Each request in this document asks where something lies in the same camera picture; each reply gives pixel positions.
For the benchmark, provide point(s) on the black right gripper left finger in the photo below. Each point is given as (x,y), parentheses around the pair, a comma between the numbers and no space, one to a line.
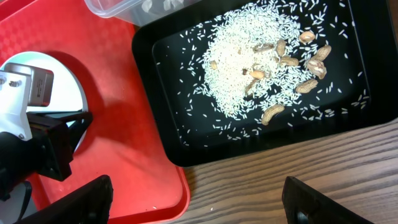
(90,204)

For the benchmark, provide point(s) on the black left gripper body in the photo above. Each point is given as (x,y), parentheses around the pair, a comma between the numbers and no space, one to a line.
(48,153)

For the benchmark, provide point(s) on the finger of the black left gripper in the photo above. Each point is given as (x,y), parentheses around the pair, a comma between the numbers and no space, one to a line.
(77,123)

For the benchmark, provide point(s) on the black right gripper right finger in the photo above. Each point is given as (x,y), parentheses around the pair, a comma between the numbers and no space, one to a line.
(303,204)

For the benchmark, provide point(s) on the light blue plate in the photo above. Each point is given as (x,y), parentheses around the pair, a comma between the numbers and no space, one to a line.
(67,92)

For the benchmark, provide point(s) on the black waste tray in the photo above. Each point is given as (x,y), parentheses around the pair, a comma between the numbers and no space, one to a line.
(363,65)

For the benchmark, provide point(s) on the clear plastic waste bin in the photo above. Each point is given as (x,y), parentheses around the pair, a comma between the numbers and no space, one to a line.
(128,10)

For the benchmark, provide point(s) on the red plastic tray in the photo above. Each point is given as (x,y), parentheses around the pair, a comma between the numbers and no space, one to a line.
(122,141)

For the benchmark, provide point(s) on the peanut shell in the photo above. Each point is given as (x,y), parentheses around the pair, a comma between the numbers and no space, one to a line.
(306,37)
(289,61)
(307,86)
(270,113)
(317,68)
(280,49)
(322,53)

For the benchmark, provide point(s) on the pile of white rice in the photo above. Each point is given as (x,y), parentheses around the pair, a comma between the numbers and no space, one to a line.
(234,62)

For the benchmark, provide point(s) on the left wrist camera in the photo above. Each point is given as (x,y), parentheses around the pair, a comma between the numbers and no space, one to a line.
(23,86)

